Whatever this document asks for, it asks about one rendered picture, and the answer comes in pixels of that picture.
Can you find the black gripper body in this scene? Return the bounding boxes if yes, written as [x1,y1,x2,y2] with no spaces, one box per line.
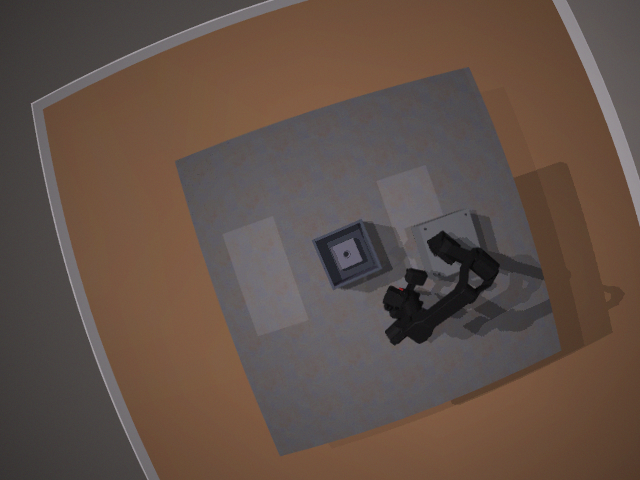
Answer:
[389,268,428,319]

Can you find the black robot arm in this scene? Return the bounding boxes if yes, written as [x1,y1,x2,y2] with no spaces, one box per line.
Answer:
[383,230,500,346]

